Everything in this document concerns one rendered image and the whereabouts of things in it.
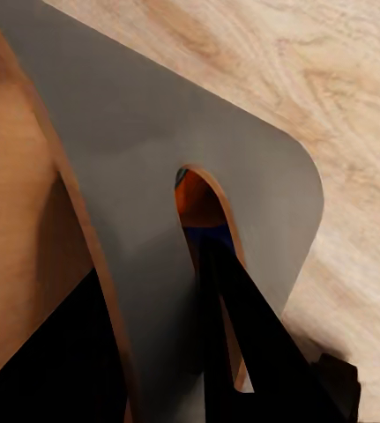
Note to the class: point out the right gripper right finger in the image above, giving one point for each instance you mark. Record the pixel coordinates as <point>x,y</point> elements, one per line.
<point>284,387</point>

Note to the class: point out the can of soda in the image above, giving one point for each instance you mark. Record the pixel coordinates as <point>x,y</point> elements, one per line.
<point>197,203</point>
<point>218,232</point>

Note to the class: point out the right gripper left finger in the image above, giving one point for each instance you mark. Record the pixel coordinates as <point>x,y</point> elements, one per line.
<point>69,371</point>

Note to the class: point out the trash can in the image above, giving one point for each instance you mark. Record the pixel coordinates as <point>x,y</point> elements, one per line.
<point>92,135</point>

